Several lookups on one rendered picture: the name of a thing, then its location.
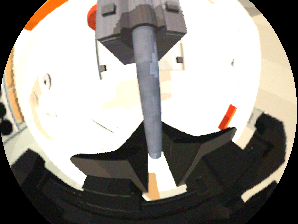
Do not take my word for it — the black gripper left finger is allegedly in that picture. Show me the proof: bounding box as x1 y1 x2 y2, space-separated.
69 121 148 194

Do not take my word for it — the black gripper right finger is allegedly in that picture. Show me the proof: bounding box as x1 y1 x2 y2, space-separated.
161 121 238 188

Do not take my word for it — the orange-red ring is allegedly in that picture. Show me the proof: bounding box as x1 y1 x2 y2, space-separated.
86 4 97 31

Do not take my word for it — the grey metal shaft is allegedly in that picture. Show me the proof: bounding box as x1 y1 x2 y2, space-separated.
132 26 162 160

